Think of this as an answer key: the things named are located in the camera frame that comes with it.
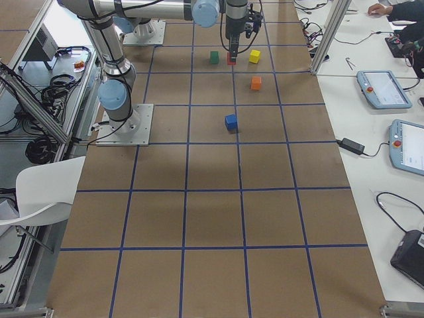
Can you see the aluminium frame post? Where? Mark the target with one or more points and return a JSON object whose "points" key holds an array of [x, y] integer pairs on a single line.
{"points": [[333, 22]]}

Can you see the upper teach pendant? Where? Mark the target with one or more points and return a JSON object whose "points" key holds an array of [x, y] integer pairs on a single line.
{"points": [[382, 90]]}

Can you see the black power adapter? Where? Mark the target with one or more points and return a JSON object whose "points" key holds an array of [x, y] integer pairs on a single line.
{"points": [[351, 146]]}

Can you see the yellow wooden block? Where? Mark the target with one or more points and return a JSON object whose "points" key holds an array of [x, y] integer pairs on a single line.
{"points": [[254, 56]]}

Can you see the teach pendant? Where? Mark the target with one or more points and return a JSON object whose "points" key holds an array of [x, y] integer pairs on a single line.
{"points": [[406, 146], [382, 90]]}

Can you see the orange wooden block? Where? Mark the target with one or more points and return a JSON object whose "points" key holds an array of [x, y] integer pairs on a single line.
{"points": [[256, 83]]}

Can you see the green wooden block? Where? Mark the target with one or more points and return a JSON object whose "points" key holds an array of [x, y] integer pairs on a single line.
{"points": [[214, 57]]}

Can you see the blue wooden block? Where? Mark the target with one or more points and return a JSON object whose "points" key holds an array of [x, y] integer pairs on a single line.
{"points": [[231, 123]]}

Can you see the black laptop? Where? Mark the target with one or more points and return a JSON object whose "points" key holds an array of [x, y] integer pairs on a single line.
{"points": [[408, 257]]}

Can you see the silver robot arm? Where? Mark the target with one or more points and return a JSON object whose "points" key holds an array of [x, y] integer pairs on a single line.
{"points": [[115, 93], [202, 13]]}

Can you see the lower teach pendant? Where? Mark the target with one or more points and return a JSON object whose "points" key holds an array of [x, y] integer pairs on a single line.
{"points": [[406, 146]]}

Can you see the red wooden block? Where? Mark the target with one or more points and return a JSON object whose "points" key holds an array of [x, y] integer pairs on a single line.
{"points": [[229, 60]]}

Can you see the grey control box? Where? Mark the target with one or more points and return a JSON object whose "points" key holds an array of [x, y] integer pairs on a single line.
{"points": [[43, 48]]}

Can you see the person's hand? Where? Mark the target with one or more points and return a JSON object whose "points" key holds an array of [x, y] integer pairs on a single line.
{"points": [[380, 9]]}

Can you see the white plastic chair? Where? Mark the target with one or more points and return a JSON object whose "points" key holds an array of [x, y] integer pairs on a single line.
{"points": [[45, 193]]}

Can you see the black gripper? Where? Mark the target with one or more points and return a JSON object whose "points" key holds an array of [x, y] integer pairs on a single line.
{"points": [[232, 28]]}

